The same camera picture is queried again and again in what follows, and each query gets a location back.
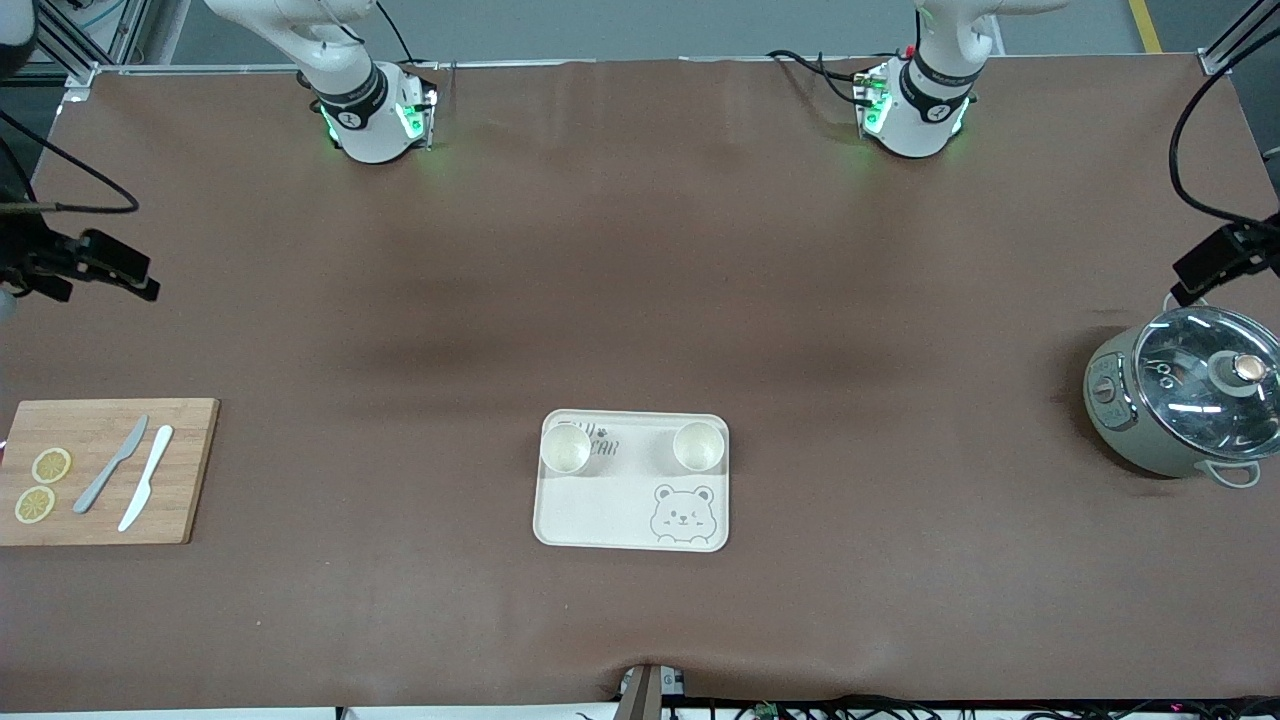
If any white plastic knife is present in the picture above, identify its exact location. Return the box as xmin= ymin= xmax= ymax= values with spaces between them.
xmin=118 ymin=425 xmax=175 ymax=533

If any brown post at table edge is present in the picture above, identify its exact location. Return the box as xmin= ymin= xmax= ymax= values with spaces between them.
xmin=615 ymin=663 xmax=666 ymax=720

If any grey plastic knife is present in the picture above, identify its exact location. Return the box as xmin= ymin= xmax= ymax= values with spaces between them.
xmin=73 ymin=415 xmax=150 ymax=515

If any brown table mat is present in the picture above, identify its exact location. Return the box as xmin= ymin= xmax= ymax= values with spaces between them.
xmin=0 ymin=55 xmax=1280 ymax=713

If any black left arm base cable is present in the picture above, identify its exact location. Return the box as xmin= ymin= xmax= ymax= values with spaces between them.
xmin=765 ymin=48 xmax=881 ymax=106

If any cream tray with bear print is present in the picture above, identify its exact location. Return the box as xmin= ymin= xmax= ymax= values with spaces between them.
xmin=532 ymin=409 xmax=731 ymax=553

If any white plastic cup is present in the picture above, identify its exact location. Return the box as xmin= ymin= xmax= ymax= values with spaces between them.
xmin=672 ymin=420 xmax=726 ymax=473
xmin=540 ymin=420 xmax=593 ymax=475

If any black right arm base cable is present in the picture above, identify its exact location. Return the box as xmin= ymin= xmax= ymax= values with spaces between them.
xmin=375 ymin=0 xmax=417 ymax=63

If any black arm base cable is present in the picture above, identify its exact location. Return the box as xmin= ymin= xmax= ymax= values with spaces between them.
xmin=765 ymin=48 xmax=881 ymax=106
xmin=375 ymin=0 xmax=417 ymax=63

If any glass pot lid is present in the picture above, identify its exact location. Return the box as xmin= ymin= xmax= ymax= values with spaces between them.
xmin=1133 ymin=305 xmax=1280 ymax=463

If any grey-green electric cooking pot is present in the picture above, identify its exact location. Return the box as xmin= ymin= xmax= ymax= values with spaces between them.
xmin=1083 ymin=290 xmax=1280 ymax=489

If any aluminium frame corner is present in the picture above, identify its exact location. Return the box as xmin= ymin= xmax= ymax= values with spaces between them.
xmin=20 ymin=0 xmax=151 ymax=101
xmin=1195 ymin=0 xmax=1280 ymax=77

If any wooden cutting board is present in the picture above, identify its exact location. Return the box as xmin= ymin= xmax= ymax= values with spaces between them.
xmin=0 ymin=398 xmax=221 ymax=547

